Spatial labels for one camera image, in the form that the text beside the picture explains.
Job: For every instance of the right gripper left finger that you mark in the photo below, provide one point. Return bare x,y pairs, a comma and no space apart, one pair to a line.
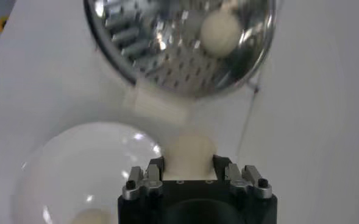
151,185

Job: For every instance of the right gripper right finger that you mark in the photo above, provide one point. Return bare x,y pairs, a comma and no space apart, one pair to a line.
238,184

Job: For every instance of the white steamed baozi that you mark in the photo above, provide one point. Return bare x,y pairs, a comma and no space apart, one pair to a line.
189,155
220,33
90,218

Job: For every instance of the stainless steel steamer basket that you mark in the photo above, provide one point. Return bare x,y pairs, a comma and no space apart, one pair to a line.
167,70

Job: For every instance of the white round plate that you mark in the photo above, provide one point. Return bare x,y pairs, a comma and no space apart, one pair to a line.
84,158

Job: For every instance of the white work table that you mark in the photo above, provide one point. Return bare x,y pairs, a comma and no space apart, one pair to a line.
30,91

